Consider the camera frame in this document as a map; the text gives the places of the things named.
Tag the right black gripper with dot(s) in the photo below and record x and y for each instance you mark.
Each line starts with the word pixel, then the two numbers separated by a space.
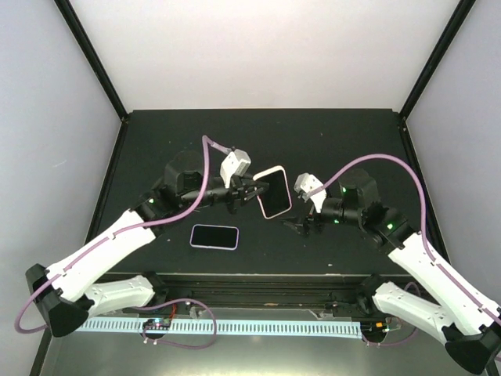
pixel 310 215

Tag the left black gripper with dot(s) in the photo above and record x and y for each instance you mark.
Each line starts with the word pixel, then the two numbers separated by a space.
pixel 237 194

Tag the phone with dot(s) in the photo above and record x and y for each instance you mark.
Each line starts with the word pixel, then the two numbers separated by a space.
pixel 214 237
pixel 276 200

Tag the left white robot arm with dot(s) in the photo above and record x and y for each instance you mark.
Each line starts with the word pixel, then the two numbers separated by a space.
pixel 67 293

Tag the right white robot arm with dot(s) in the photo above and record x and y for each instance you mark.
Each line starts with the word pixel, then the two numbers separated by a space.
pixel 460 317

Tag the phone in lilac case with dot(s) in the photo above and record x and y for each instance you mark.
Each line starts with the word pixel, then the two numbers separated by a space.
pixel 214 237

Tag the black table mat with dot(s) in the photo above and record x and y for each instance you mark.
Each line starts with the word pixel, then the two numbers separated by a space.
pixel 315 141

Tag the right small circuit board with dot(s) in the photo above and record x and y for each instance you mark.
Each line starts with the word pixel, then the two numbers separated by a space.
pixel 380 327

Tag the small circuit board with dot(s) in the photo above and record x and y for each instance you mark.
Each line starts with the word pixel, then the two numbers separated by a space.
pixel 380 327
pixel 157 324

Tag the left small circuit board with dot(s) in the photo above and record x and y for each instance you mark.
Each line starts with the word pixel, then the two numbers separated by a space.
pixel 157 324

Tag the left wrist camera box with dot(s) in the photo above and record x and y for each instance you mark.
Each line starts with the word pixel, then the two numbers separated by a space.
pixel 236 163

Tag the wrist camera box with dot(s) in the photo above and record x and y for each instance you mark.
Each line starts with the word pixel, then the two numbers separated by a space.
pixel 236 163
pixel 309 188

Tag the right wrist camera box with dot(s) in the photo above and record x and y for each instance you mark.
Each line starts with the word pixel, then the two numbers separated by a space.
pixel 309 188

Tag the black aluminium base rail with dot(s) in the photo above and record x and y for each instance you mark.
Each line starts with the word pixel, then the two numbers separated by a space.
pixel 247 291

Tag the light blue slotted cable duct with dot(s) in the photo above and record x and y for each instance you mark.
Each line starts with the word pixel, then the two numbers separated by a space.
pixel 292 328

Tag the right black frame post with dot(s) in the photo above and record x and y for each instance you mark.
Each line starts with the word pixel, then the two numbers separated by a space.
pixel 450 31

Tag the black frame post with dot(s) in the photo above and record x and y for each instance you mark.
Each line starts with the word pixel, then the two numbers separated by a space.
pixel 77 29
pixel 450 31

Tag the left black frame post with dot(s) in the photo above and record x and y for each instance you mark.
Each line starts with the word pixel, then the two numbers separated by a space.
pixel 77 29

